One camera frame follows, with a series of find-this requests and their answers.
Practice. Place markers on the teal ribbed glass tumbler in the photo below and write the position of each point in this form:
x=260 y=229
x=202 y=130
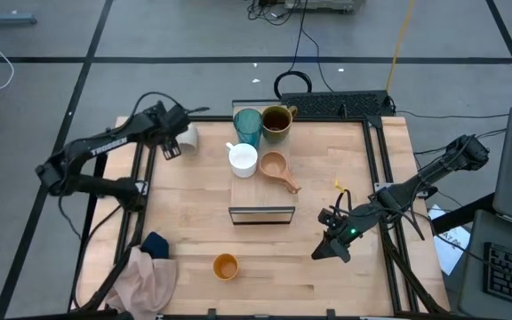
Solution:
x=248 y=124

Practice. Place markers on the black perforated metal box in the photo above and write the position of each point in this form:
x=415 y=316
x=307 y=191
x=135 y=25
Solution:
x=336 y=104

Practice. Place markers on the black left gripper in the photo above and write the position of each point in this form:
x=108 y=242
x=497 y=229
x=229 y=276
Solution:
x=171 y=124

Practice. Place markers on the grey table foot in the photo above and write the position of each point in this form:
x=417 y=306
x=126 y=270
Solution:
x=2 y=18

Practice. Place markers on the black frame clamp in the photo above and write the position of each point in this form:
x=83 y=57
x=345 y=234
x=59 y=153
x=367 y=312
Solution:
x=212 y=314
x=331 y=314

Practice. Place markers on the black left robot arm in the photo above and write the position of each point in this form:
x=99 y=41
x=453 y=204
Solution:
x=105 y=149

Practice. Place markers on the dark blue cloth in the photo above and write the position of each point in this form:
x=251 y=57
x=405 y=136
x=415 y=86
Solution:
x=154 y=245

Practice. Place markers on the beige ribbed cup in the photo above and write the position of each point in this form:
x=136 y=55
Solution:
x=190 y=140

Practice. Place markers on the wooden shelf with black frame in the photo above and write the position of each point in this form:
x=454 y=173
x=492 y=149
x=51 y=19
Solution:
x=260 y=197

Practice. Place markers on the white paper sheet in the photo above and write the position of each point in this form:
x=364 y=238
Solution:
x=453 y=249

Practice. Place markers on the pink cloth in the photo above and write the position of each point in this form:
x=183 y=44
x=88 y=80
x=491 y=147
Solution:
x=142 y=284

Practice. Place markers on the orange plastic cup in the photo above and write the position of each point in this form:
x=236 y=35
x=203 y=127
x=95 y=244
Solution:
x=226 y=266

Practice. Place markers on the black aluminium table frame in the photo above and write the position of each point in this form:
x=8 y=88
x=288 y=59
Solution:
x=327 y=118

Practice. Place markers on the grey side desk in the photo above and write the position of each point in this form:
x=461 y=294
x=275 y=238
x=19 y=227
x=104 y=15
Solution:
x=474 y=266

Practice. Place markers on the olive brown ceramic mug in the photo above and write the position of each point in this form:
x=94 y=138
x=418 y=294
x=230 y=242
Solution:
x=277 y=122

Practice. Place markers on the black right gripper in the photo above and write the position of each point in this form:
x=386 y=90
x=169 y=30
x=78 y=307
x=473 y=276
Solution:
x=349 y=226

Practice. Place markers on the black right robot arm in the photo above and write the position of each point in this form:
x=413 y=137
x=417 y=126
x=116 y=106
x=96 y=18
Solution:
x=434 y=171

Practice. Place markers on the white ceramic mug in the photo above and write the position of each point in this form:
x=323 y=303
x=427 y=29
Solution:
x=243 y=160

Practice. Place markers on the grey cart base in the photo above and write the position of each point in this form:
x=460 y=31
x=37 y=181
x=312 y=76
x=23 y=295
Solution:
x=327 y=4

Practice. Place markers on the yellow tag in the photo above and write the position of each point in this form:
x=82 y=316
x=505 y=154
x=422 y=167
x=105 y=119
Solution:
x=340 y=186

